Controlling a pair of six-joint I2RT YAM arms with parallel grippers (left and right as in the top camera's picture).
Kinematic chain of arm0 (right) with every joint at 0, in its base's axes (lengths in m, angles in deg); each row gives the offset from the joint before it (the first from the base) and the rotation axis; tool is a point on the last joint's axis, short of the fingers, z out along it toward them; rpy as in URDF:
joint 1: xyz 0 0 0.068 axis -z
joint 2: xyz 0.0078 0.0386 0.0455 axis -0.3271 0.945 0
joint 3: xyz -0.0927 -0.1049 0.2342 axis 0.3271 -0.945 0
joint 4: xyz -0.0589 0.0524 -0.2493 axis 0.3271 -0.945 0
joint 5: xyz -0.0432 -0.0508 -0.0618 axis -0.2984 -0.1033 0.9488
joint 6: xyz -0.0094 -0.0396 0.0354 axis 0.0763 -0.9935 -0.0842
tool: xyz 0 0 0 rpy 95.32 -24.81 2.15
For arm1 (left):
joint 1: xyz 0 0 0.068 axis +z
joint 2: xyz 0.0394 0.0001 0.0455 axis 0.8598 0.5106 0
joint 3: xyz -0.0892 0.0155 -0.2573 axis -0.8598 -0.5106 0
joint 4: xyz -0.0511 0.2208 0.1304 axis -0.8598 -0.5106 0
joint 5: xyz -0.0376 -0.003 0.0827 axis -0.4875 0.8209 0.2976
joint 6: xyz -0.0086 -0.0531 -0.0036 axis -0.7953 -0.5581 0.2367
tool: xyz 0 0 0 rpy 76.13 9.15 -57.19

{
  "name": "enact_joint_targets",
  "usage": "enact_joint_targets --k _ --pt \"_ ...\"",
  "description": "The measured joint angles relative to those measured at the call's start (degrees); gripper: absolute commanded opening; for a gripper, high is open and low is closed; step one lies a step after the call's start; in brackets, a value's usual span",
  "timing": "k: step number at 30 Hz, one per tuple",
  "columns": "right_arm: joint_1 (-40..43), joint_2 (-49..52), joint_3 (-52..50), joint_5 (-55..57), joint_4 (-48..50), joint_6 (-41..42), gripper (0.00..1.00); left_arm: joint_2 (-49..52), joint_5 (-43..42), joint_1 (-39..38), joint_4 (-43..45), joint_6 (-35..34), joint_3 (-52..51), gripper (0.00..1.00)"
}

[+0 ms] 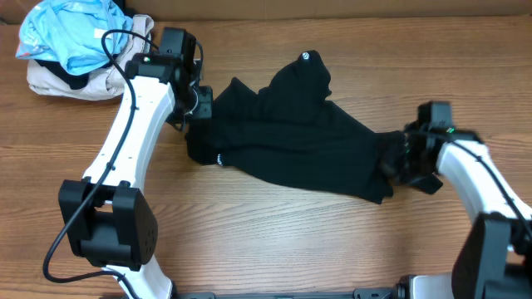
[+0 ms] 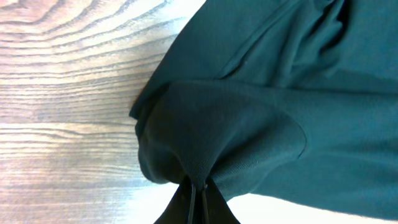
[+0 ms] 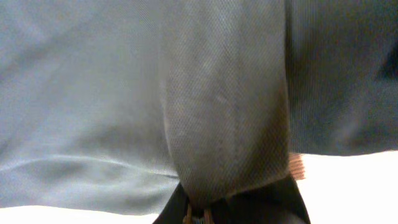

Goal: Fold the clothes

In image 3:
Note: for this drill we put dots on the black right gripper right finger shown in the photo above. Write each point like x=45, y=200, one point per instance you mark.
x=276, y=203

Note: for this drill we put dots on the black t-shirt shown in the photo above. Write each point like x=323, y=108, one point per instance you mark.
x=109, y=105

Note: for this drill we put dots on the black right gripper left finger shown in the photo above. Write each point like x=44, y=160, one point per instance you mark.
x=175, y=209

